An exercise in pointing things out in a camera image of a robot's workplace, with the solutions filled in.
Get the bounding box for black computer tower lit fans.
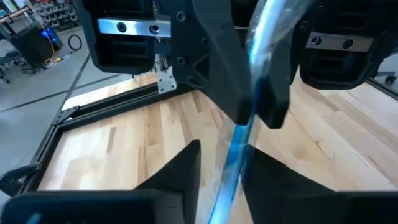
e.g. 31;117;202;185
9;22;63;68

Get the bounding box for black coiled floor cable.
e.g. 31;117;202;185
67;33;83;52

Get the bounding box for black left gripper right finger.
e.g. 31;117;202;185
241;146;398;224

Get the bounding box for red parts bin shelf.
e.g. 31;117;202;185
30;0;82;29

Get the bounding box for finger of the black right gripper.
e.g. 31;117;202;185
256;20;302;130
170;0;254;126

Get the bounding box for black aluminium table frame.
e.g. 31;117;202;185
0;77;398;200

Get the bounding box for blue toothbrush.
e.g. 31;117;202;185
206;0;315;224

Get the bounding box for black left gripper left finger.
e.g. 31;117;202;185
0;139;203;224

